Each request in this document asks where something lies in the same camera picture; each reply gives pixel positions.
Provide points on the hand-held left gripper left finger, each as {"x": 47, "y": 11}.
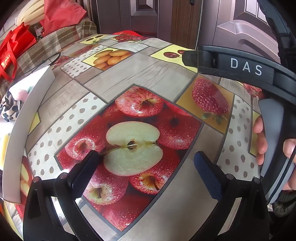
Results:
{"x": 79, "y": 178}

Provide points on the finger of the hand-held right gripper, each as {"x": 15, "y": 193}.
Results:
{"x": 190, "y": 59}

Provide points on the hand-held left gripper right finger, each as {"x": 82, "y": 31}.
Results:
{"x": 208, "y": 176}

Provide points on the white foam tray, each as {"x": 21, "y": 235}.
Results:
{"x": 20, "y": 139}

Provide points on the yellow green sponge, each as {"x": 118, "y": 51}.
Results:
{"x": 4, "y": 146}

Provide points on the leopard print scrunchie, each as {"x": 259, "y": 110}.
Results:
{"x": 9, "y": 109}

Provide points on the pink plush toy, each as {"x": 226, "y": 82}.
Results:
{"x": 22, "y": 94}

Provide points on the person's right forearm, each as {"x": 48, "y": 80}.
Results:
{"x": 283, "y": 205}

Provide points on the person's right hand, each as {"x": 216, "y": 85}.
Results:
{"x": 259, "y": 139}

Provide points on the brown panel door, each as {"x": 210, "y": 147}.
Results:
{"x": 148, "y": 16}
{"x": 242, "y": 23}

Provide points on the fruit print tablecloth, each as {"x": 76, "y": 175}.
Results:
{"x": 138, "y": 74}

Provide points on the red cloth bag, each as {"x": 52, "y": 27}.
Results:
{"x": 62, "y": 14}

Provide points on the plaid cloth cover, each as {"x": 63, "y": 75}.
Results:
{"x": 46, "y": 44}

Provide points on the red tote bag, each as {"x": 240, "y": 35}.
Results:
{"x": 13, "y": 46}

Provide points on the cream foam roll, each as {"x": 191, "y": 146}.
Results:
{"x": 30, "y": 11}

